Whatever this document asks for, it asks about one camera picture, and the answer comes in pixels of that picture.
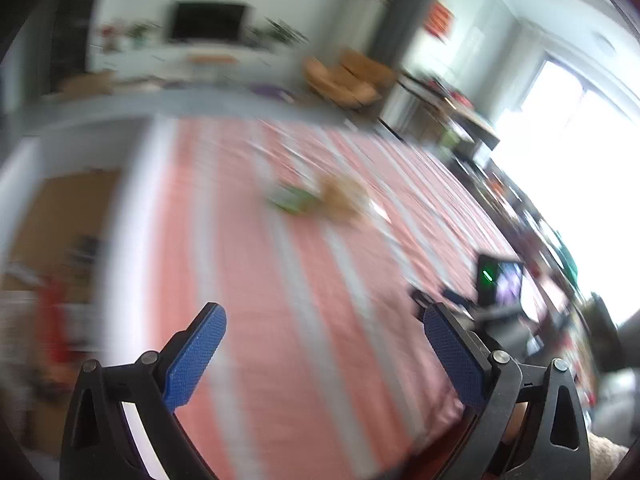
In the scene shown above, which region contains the bread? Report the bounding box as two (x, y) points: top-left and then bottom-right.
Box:
(314, 172), (390, 226)

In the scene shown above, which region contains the green white snack packet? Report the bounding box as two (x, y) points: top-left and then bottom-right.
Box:
(268, 183), (320, 214)

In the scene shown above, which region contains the striped red grey tablecloth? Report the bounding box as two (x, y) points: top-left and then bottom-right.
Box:
(146, 117), (511, 479)

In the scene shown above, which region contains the white board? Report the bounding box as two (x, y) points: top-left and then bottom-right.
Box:
(0, 114), (177, 480)

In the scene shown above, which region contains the orange lounge chair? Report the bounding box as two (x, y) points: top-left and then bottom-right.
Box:
(303, 49), (396, 110)

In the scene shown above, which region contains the wooden stool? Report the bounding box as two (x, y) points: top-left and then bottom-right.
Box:
(186, 53), (239, 81)

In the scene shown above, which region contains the white tv cabinet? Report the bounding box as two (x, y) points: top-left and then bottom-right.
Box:
(87, 44), (302, 86)

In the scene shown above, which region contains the black television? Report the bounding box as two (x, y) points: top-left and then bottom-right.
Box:
(167, 1), (248, 44)

